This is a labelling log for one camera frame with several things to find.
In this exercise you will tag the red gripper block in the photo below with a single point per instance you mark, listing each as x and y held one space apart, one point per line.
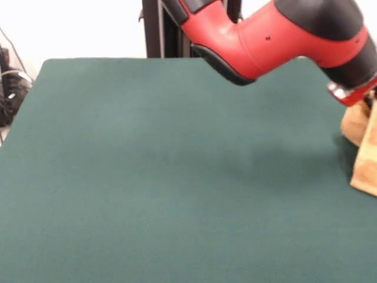
357 95

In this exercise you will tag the tan terry towel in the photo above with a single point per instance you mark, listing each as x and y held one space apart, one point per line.
365 159

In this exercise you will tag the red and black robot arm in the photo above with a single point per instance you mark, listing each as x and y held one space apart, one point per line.
265 38

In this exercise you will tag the dark green table cloth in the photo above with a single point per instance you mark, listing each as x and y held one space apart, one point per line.
147 177

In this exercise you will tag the dark stand foot with knob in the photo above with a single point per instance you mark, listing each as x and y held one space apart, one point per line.
9 100

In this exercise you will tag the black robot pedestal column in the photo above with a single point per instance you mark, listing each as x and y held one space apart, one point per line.
165 35

